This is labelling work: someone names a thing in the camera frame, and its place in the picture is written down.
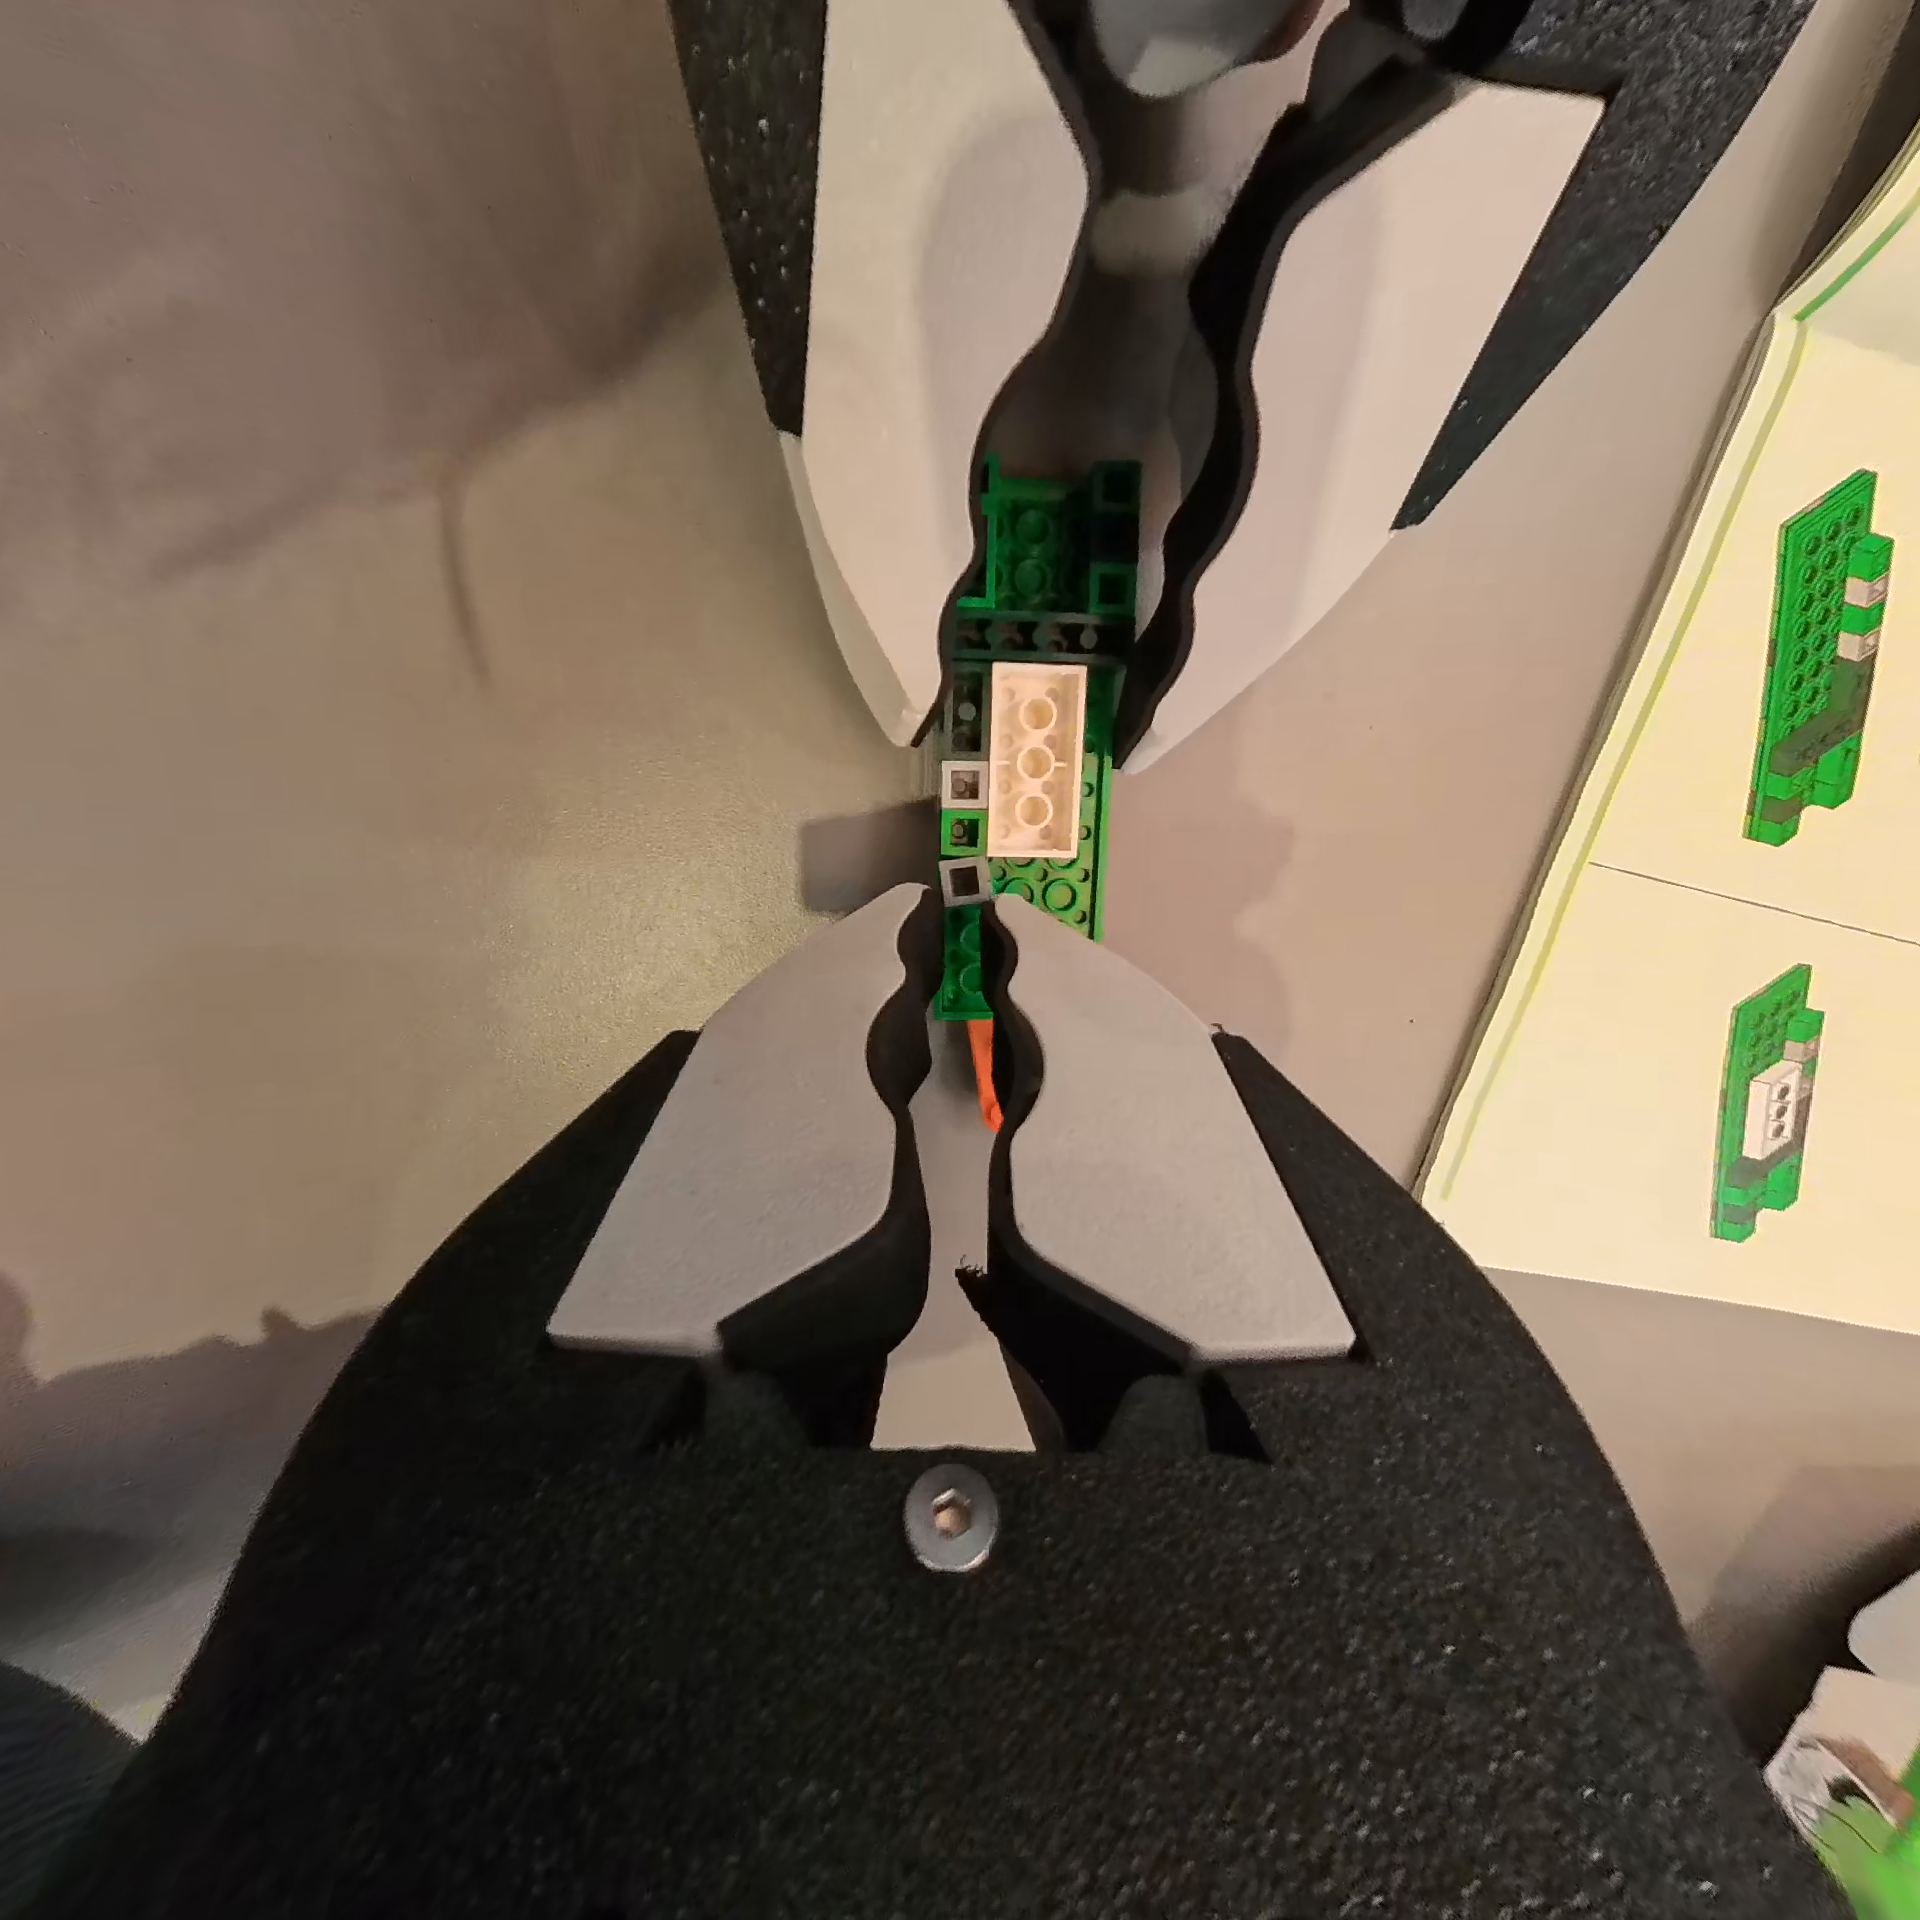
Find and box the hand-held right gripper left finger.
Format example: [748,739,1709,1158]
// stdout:
[542,882,941,1455]

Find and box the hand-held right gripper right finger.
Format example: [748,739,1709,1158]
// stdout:
[956,891,1362,1456]

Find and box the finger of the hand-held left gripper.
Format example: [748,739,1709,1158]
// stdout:
[1118,5,1606,766]
[779,0,1112,751]

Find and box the green brick assembly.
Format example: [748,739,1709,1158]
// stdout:
[926,454,1148,1026]

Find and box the green instruction booklet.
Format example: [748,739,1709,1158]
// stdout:
[1418,144,1920,1336]

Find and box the green and white brick cluster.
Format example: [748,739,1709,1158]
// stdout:
[1762,1575,1920,1920]

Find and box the dark knit clothing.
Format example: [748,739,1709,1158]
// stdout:
[0,1648,143,1920]

